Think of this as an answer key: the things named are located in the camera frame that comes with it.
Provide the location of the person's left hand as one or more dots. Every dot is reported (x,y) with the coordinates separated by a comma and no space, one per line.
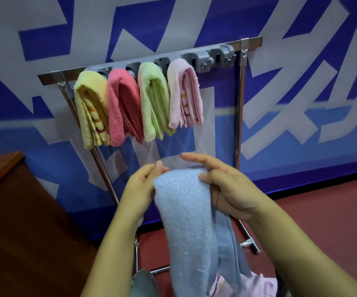
(138,191)

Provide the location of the person's right hand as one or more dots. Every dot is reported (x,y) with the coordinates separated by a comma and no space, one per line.
(237,191)

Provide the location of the light blue towel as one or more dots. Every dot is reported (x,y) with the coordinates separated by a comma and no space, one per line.
(187,228)

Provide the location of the light green towel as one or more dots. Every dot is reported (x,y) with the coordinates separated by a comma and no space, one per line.
(153,102)

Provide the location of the yellow striped towel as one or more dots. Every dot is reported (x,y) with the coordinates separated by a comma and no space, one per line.
(90,108)

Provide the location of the white pink patterned towel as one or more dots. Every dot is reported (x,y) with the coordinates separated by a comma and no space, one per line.
(183,92)
(258,287)

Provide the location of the metal rack frame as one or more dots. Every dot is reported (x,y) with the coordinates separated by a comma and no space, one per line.
(50,78)

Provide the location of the person's left forearm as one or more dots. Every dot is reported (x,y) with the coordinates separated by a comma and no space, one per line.
(110,259)

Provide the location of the person's right forearm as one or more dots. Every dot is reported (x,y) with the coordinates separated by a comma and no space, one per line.
(305,253)

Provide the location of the person's left leg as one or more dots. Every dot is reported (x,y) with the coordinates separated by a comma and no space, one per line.
(144,284)

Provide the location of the person's leg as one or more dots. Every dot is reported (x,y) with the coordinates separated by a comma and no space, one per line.
(144,284)
(282,286)

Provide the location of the person's right leg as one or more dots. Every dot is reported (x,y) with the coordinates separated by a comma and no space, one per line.
(282,286)

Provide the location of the brown wooden cabinet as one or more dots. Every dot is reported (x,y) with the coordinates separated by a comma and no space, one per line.
(20,235)

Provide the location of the blue white printed banner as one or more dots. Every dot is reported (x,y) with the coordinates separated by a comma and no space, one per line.
(305,58)

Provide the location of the grey plastic hook rail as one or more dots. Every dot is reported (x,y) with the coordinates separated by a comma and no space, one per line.
(206,58)

